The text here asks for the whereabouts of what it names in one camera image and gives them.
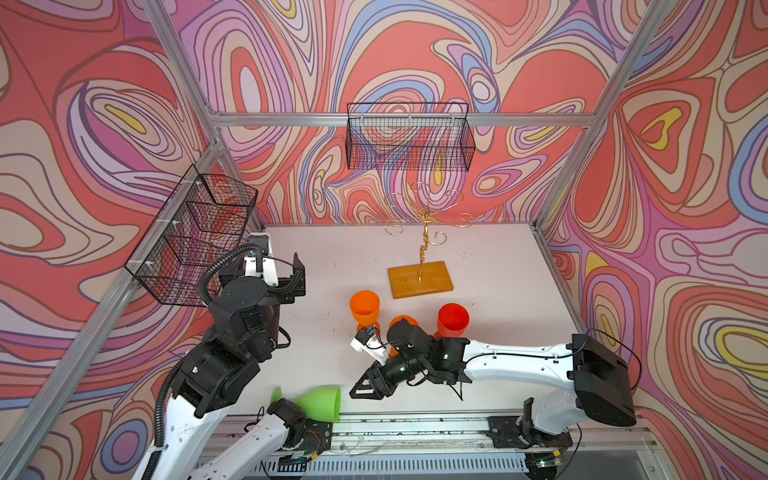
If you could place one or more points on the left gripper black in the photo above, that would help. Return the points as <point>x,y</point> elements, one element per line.
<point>285,284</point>

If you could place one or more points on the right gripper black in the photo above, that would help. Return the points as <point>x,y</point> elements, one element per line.
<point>380,388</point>

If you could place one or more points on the orange wine glass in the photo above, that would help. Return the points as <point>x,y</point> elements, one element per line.
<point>365,308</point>
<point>399,332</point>

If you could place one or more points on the green wine glass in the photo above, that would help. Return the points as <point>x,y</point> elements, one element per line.
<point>320,404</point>

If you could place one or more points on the red wine glass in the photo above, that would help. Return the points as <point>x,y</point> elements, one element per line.
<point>452,321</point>

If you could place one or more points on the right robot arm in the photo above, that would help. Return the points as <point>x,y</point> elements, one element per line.
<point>588,381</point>

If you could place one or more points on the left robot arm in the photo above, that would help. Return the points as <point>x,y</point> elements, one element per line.
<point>244,293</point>

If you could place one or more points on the wooden rack base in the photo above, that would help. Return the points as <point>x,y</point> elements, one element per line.
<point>418,280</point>

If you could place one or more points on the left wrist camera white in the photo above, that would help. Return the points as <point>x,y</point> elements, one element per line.
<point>258,262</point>

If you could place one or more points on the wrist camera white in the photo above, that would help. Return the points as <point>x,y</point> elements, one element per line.
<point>368,340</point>
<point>258,262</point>

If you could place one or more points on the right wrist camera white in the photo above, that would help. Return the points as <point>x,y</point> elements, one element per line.
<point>368,340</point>

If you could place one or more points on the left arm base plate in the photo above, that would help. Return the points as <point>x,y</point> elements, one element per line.
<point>303,446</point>

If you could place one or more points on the gold wire glass rack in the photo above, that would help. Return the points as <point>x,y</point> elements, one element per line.
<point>428,215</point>

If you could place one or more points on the black wire basket left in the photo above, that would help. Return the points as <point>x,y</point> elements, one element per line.
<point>205,217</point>

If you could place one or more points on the black wire basket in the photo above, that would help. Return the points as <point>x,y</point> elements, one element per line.
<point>409,136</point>
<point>205,217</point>

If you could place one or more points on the aluminium mounting rail front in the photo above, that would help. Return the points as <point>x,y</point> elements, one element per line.
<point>445,445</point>

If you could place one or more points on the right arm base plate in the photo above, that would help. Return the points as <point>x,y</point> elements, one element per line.
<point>520,433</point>

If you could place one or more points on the black wire basket back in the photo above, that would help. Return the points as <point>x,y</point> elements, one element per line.
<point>409,136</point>

